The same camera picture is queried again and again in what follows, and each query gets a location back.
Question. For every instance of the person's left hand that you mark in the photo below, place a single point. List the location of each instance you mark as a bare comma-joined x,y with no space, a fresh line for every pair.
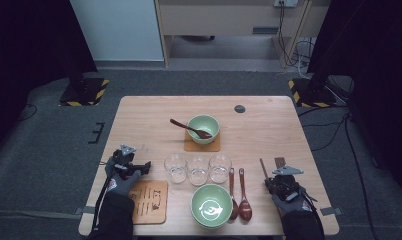
122,186

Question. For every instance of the beige wooden desk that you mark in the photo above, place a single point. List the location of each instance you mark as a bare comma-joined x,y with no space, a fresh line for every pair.
215,20

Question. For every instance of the black curtain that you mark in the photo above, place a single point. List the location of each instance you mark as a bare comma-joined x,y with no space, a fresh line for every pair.
29,50
372,50

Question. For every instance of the grey tape piece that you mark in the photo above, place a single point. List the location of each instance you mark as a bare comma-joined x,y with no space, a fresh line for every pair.
84,210
330,211

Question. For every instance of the person's right hand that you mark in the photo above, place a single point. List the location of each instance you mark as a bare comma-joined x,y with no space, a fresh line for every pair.
295,206

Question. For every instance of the clear drinking glass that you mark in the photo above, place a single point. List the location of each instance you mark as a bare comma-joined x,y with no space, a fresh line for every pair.
219,171
197,176
175,175

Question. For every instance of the wooden coaster with cutout pattern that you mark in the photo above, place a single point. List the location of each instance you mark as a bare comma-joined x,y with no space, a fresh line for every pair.
189,146
155,213

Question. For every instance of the grey wall socket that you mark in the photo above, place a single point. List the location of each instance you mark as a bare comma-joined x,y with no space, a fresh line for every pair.
285,2

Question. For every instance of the brown wooden spoon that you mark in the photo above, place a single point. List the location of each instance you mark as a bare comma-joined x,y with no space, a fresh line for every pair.
231,181
185,126
245,210

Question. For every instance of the green ceramic bowl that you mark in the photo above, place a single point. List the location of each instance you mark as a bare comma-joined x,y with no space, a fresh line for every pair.
202,200
207,123

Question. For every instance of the white cabinet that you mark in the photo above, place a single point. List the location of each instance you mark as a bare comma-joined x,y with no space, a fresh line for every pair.
117,30

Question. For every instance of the black stand base striped edge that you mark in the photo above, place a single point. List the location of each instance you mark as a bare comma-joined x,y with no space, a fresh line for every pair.
314,95
84,91

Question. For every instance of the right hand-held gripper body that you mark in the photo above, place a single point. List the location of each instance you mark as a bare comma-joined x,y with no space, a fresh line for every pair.
285,185

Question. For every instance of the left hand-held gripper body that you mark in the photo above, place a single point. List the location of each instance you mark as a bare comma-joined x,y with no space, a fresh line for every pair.
122,163

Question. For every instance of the brown wooden chopstick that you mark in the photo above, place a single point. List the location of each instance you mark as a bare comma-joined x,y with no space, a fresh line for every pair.
263,168

